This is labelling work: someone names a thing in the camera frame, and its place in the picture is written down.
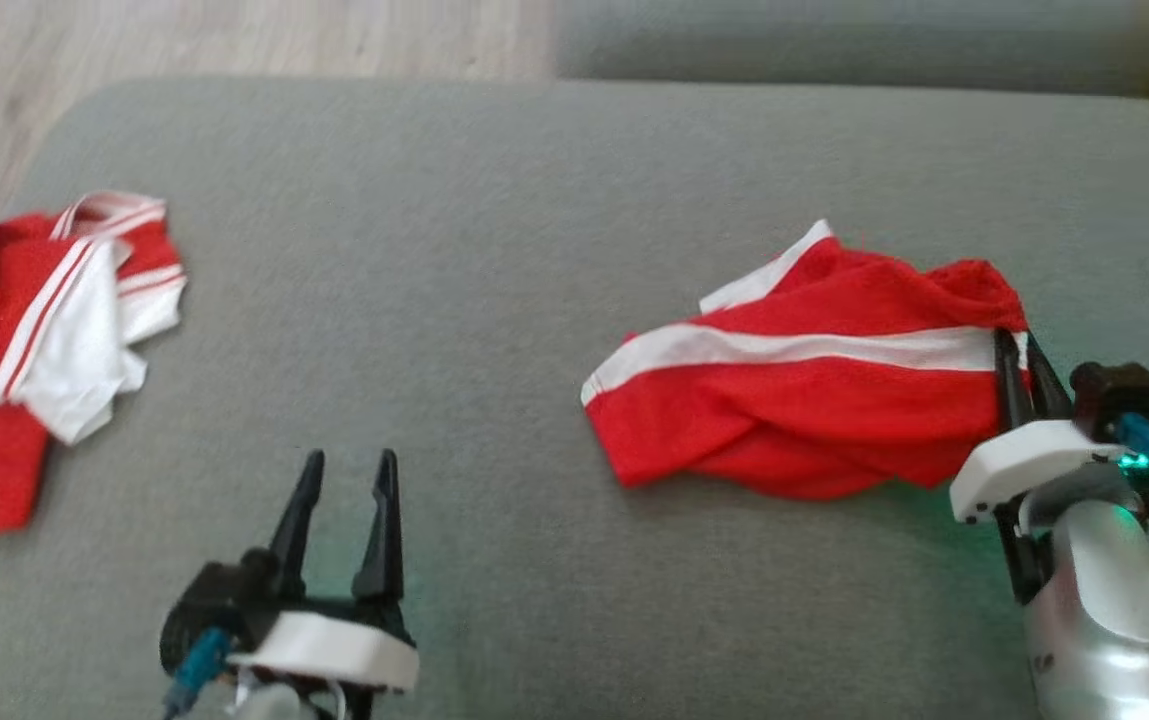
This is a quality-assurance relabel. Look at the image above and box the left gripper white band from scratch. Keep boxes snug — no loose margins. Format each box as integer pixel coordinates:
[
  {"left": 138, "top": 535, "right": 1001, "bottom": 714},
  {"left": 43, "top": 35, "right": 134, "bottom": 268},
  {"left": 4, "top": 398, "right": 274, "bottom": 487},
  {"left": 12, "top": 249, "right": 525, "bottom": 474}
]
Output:
[{"left": 227, "top": 449, "right": 421, "bottom": 695}]

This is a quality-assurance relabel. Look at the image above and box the red shorts white stripe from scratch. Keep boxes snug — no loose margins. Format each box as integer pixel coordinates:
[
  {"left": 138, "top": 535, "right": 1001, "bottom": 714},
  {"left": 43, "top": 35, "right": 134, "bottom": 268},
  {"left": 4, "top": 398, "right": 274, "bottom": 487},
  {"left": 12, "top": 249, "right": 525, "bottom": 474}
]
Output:
[{"left": 581, "top": 220, "right": 1030, "bottom": 501}]

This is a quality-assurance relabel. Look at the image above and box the large grey sofa seat cushion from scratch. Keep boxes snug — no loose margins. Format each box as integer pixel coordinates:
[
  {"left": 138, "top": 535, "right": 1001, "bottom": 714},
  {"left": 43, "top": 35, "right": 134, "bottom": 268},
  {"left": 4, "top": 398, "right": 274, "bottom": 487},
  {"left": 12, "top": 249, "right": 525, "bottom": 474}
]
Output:
[{"left": 0, "top": 78, "right": 1149, "bottom": 720}]

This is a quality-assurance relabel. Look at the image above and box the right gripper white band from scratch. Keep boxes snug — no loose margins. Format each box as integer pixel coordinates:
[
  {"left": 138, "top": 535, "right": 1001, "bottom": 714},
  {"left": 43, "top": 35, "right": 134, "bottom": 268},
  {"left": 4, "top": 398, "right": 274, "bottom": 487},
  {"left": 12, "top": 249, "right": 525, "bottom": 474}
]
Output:
[{"left": 949, "top": 330, "right": 1135, "bottom": 606}]

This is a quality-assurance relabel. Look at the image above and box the grey sofa back cushion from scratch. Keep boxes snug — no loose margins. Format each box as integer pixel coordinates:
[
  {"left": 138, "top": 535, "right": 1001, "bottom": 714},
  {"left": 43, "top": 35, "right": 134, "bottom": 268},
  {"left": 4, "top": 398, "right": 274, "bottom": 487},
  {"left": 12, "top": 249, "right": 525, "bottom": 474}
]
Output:
[{"left": 554, "top": 0, "right": 1149, "bottom": 98}]

